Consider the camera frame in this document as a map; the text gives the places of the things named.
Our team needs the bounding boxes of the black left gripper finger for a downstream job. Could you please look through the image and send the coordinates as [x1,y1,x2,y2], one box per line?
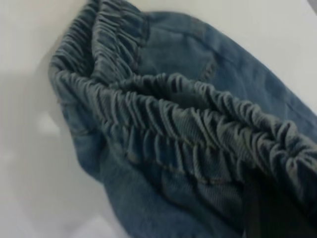
[244,182,264,238]

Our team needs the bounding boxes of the blue denim jeans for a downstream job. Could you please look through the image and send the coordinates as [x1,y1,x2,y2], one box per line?
[48,0,317,238]

